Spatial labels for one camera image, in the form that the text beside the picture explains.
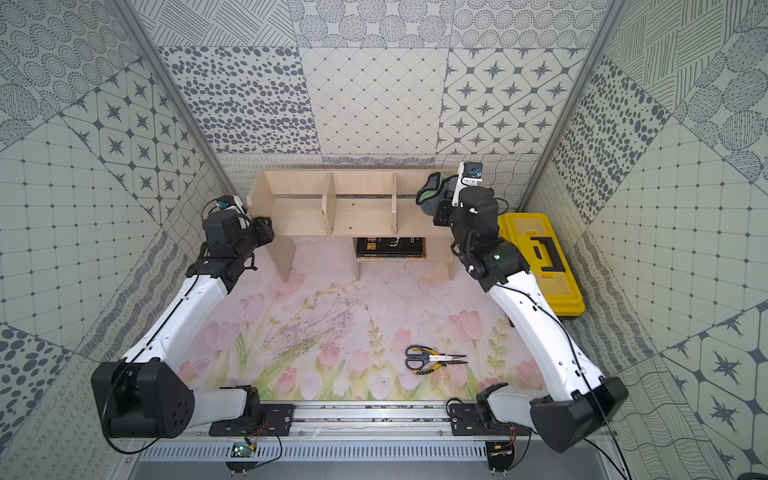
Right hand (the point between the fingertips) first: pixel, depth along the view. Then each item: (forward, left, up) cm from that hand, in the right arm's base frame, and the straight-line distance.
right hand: (448, 196), depth 70 cm
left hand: (+3, +50, -10) cm, 51 cm away
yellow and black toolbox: (+5, -29, -21) cm, 36 cm away
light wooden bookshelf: (+12, +24, -13) cm, 30 cm away
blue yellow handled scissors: (-25, +5, -39) cm, 47 cm away
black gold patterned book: (+4, +14, -25) cm, 29 cm away
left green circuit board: (-47, +50, -40) cm, 79 cm away
